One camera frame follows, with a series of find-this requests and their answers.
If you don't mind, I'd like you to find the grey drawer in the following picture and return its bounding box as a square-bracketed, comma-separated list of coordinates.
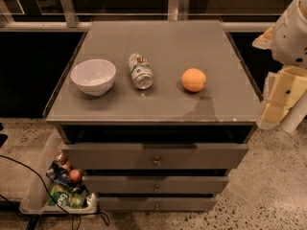
[97, 197, 217, 212]
[62, 143, 248, 170]
[83, 175, 229, 194]

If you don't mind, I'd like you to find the grey drawer cabinet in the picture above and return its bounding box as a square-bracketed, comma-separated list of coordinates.
[45, 20, 260, 199]

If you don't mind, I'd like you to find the green snack bag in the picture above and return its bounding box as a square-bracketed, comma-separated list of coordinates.
[47, 183, 85, 209]

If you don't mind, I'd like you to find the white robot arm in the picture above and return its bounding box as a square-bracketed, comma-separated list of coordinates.
[252, 0, 307, 132]

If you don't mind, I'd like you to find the black cable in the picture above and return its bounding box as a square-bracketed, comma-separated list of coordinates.
[0, 154, 111, 230]

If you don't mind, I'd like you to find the grey bottom drawer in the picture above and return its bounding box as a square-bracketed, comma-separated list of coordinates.
[97, 197, 217, 212]

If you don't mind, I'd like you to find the grey middle drawer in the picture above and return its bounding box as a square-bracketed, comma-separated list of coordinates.
[83, 175, 229, 194]

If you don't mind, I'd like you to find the grey top drawer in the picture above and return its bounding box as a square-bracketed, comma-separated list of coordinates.
[62, 143, 248, 170]

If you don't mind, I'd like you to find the red apple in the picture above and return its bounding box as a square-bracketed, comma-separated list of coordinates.
[69, 169, 83, 183]

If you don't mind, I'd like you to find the metal window railing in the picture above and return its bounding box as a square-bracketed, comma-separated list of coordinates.
[0, 0, 307, 34]

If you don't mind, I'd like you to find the orange fruit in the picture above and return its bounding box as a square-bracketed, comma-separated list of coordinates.
[181, 68, 207, 93]

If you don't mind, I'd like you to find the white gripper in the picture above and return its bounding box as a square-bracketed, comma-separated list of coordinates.
[252, 26, 307, 130]

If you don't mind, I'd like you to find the clear plastic bin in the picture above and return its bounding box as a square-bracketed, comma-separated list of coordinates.
[19, 132, 97, 215]

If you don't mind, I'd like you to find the blue snack packet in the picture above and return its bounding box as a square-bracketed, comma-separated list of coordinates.
[46, 162, 72, 187]

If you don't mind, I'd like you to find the green white soda can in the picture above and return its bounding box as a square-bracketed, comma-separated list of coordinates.
[128, 53, 154, 90]

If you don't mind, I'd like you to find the white bowl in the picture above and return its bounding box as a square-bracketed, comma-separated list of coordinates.
[70, 58, 116, 96]

